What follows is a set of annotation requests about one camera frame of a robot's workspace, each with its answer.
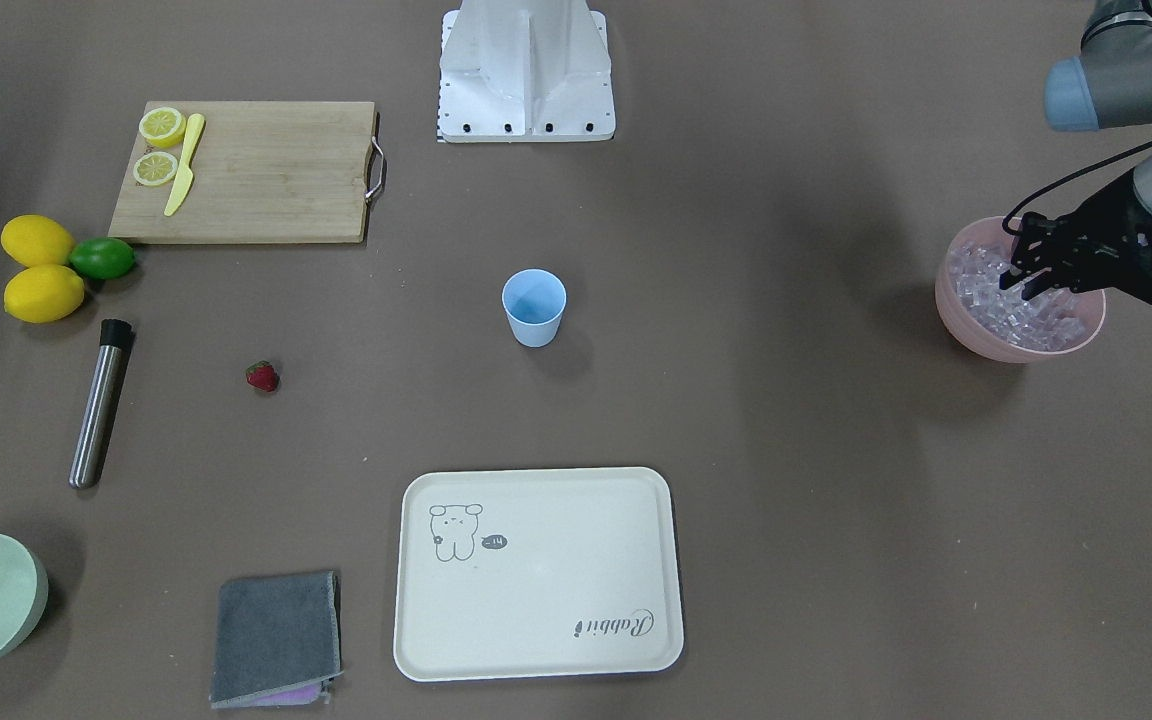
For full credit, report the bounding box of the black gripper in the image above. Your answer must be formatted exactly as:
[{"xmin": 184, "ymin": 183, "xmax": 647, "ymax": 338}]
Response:
[{"xmin": 998, "ymin": 174, "xmax": 1152, "ymax": 306}]

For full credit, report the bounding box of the red strawberry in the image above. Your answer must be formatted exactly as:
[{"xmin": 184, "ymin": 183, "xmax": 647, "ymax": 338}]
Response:
[{"xmin": 244, "ymin": 361, "xmax": 282, "ymax": 393}]

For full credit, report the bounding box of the steel muddler with black tip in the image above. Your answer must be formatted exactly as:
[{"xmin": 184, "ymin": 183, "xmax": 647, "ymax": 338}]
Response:
[{"xmin": 68, "ymin": 318, "xmax": 134, "ymax": 488}]

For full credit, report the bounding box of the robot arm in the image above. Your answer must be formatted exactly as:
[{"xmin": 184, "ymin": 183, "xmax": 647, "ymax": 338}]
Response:
[{"xmin": 998, "ymin": 1, "xmax": 1152, "ymax": 305}]

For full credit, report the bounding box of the pink bowl of ice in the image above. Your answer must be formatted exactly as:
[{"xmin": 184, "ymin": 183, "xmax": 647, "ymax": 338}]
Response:
[{"xmin": 934, "ymin": 217, "xmax": 1107, "ymax": 364}]

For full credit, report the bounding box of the light blue plastic cup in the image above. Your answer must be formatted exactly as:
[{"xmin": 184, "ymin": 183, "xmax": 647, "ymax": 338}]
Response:
[{"xmin": 500, "ymin": 268, "xmax": 567, "ymax": 348}]

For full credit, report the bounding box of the cream rabbit tray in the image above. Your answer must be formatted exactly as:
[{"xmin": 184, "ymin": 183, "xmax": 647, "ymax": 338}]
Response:
[{"xmin": 393, "ymin": 468, "xmax": 685, "ymax": 682}]

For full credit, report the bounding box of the bamboo cutting board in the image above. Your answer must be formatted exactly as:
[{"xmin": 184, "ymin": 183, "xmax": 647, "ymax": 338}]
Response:
[{"xmin": 108, "ymin": 100, "xmax": 385, "ymax": 245}]

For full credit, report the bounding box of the grey folded cloth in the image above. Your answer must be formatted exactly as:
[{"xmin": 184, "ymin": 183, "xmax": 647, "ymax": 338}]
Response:
[{"xmin": 209, "ymin": 570, "xmax": 342, "ymax": 710}]

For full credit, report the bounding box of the yellow plastic knife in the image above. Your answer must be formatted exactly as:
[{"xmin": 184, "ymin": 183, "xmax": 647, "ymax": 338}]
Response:
[{"xmin": 162, "ymin": 113, "xmax": 206, "ymax": 217}]

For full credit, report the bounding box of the lemon half outer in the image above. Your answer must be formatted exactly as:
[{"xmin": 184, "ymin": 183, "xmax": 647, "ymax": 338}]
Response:
[{"xmin": 138, "ymin": 106, "xmax": 187, "ymax": 149}]

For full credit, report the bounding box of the lemon half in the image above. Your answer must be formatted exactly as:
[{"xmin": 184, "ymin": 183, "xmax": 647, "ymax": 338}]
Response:
[
  {"xmin": 138, "ymin": 106, "xmax": 187, "ymax": 149},
  {"xmin": 131, "ymin": 151, "xmax": 179, "ymax": 187}
]

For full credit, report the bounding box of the lemon half inner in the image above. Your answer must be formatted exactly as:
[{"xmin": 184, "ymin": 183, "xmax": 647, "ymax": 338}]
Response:
[{"xmin": 131, "ymin": 151, "xmax": 179, "ymax": 187}]

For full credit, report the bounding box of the green lime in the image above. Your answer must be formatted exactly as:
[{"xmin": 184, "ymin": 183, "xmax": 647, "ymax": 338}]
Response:
[{"xmin": 68, "ymin": 237, "xmax": 137, "ymax": 281}]

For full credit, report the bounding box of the yellow lemon near bowl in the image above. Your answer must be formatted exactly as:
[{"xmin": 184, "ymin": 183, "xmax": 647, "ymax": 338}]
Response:
[{"xmin": 3, "ymin": 264, "xmax": 86, "ymax": 324}]

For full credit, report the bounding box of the yellow lemon near board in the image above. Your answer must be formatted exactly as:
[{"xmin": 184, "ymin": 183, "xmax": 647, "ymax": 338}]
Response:
[{"xmin": 0, "ymin": 214, "xmax": 76, "ymax": 268}]

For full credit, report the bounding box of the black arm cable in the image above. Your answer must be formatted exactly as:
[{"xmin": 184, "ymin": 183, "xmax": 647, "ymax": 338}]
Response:
[{"xmin": 1001, "ymin": 109, "xmax": 1152, "ymax": 236}]

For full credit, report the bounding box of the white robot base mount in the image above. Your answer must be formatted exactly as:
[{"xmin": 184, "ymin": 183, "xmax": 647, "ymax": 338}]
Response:
[{"xmin": 435, "ymin": 1, "xmax": 617, "ymax": 143}]

